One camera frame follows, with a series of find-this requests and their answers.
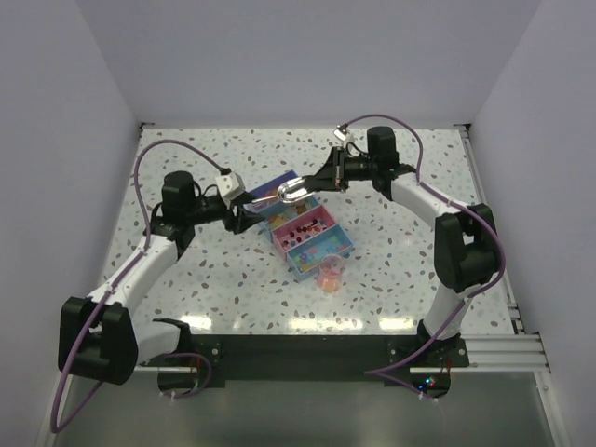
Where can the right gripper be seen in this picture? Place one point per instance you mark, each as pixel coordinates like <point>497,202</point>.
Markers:
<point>331,177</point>

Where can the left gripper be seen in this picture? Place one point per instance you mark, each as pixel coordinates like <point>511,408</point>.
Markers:
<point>242,219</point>

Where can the metal candy scoop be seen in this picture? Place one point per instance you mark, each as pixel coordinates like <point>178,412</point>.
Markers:
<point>290,192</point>

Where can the four-compartment candy tray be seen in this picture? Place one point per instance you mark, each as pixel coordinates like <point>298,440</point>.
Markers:
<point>315,210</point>

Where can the clear plastic jar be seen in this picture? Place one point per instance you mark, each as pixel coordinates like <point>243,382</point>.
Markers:
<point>330,274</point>

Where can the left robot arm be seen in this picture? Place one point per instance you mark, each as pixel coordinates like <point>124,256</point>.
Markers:
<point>98,339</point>

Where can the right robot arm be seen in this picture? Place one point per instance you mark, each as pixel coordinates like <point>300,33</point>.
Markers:
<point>468,256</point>

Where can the star candies pile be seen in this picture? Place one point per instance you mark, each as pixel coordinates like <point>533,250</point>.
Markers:
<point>308,257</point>

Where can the lollipops pile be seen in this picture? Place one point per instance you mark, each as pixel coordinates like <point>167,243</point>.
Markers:
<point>295,235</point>

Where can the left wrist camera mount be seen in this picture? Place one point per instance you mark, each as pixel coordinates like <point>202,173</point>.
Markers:
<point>230,186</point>

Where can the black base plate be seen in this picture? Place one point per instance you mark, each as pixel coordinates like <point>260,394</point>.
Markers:
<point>308,358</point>

